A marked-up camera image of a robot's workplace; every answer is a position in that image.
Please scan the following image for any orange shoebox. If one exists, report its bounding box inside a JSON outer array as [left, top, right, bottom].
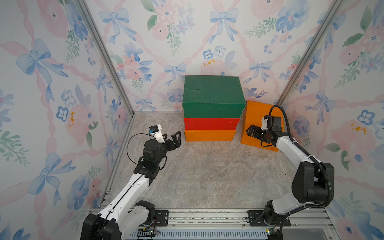
[[185, 130, 236, 142], [241, 101, 279, 152]]

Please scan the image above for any red shoebox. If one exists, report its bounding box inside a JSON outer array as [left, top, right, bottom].
[[184, 118, 240, 131]]

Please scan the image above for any green shoebox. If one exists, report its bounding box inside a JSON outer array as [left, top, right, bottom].
[[183, 75, 246, 119]]

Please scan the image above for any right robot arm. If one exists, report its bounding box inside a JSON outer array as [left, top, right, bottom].
[[247, 115, 335, 226]]

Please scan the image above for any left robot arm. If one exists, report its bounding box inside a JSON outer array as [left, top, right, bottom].
[[80, 126, 182, 240]]

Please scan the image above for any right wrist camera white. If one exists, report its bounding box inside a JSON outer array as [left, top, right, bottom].
[[261, 115, 270, 130]]

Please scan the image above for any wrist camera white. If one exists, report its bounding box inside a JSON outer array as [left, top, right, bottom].
[[261, 115, 270, 130], [149, 125, 165, 144]]

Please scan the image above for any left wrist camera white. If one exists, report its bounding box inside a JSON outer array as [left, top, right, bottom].
[[149, 125, 165, 144]]

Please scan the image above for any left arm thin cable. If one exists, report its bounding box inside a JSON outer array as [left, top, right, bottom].
[[126, 132, 167, 171]]

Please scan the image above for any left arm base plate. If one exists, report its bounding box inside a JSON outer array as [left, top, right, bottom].
[[139, 210, 170, 228]]

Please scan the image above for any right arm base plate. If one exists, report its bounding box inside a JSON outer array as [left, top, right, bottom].
[[246, 210, 291, 227]]

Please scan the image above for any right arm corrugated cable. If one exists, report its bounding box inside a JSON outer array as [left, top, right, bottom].
[[268, 105, 335, 209]]

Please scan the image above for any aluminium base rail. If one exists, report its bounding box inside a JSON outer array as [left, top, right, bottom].
[[76, 207, 340, 240]]

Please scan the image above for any right corner aluminium post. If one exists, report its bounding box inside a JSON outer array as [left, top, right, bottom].
[[277, 0, 344, 106]]

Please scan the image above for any corner aluminium post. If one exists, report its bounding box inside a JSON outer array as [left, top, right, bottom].
[[277, 0, 344, 106], [73, 0, 135, 116]]

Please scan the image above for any left corner aluminium post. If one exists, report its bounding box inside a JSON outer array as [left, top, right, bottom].
[[73, 0, 135, 116]]

